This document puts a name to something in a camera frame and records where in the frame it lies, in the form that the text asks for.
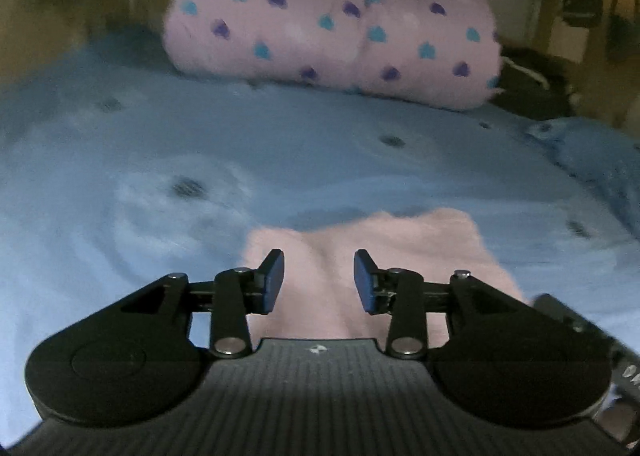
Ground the pink knitted cardigan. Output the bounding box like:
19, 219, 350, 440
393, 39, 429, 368
243, 208, 524, 342

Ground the pink heart-patterned rolled blanket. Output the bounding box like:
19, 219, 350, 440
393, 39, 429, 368
163, 0, 501, 110

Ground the blue dandelion bed sheet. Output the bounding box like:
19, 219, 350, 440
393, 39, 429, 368
1, 29, 639, 444

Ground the blue pillow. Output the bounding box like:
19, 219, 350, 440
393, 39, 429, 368
526, 117, 639, 236

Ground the black clothing pile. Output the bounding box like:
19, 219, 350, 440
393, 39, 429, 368
490, 46, 575, 121

